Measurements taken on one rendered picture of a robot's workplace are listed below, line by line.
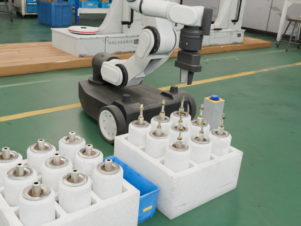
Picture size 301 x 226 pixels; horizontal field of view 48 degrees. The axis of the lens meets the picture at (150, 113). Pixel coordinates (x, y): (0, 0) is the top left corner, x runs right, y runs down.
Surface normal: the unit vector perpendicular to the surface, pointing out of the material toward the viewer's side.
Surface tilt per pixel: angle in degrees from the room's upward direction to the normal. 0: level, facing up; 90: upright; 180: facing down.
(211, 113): 90
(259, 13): 90
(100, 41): 90
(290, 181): 0
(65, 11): 92
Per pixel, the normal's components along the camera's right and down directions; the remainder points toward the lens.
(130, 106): 0.51, -0.42
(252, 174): 0.08, -0.93
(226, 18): 0.65, 0.33
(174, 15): -0.48, 0.29
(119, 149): -0.78, 0.17
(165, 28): 0.59, -0.22
